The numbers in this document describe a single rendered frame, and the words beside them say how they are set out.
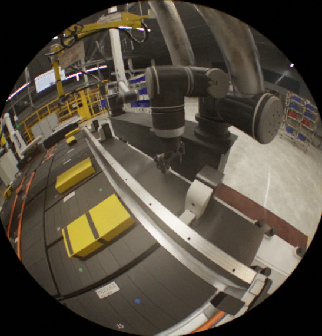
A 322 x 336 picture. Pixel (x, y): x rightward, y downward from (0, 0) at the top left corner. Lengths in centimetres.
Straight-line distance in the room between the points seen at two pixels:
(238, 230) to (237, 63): 51
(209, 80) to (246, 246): 50
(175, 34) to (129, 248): 68
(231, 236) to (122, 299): 32
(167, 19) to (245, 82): 40
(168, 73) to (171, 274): 42
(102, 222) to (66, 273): 17
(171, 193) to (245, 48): 55
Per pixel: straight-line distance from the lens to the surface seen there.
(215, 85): 38
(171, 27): 58
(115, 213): 22
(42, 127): 1029
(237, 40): 42
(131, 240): 22
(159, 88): 31
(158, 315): 23
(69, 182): 42
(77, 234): 25
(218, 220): 38
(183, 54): 53
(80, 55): 146
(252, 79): 43
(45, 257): 38
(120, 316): 26
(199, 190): 27
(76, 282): 29
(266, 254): 50
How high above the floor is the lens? 121
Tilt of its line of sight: 41 degrees down
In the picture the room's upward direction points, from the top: 8 degrees counter-clockwise
